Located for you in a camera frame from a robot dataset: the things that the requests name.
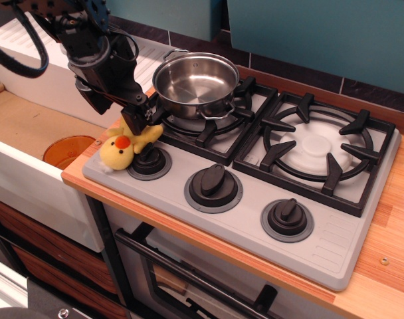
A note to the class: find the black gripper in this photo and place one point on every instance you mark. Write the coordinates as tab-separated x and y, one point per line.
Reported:
107	77

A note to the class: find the yellow stuffed duck toy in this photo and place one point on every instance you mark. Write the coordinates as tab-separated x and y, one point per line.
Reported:
119	150

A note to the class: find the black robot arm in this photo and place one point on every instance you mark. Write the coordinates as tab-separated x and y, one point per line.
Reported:
77	25

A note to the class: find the black left stove knob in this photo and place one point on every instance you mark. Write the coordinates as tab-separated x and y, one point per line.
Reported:
152	163

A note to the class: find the black stove knob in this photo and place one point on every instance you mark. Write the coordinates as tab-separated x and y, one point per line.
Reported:
213	190
152	163
287	221

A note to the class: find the orange plastic sink drain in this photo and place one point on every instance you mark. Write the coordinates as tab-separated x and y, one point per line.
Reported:
64	151

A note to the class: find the stainless steel pot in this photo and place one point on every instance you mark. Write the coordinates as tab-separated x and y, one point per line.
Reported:
196	85

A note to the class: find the white toy sink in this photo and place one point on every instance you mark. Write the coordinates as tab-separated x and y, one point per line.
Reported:
37	113

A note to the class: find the black left burner grate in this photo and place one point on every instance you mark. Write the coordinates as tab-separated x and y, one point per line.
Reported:
191	141

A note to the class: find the black burner grate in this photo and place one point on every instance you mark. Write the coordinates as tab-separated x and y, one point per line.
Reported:
330	155
191	141

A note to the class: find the black middle stove knob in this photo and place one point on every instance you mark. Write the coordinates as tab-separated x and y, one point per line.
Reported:
213	190

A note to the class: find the grey oven door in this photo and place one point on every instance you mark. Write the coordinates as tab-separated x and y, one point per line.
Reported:
180	280

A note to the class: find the wooden drawer fronts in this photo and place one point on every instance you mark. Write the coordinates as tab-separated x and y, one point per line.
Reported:
69	269

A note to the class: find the grey toy stovetop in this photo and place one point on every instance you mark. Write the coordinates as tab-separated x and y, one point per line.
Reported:
328	256

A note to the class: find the white right burner cap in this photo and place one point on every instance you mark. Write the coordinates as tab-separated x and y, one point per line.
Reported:
314	141

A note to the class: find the black right stove knob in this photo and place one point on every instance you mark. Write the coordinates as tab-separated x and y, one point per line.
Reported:
287	221

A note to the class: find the black right burner grate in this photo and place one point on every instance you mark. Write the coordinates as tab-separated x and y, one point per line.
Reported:
330	155

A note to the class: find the black oven door handle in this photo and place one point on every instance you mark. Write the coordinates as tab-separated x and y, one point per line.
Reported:
136	241

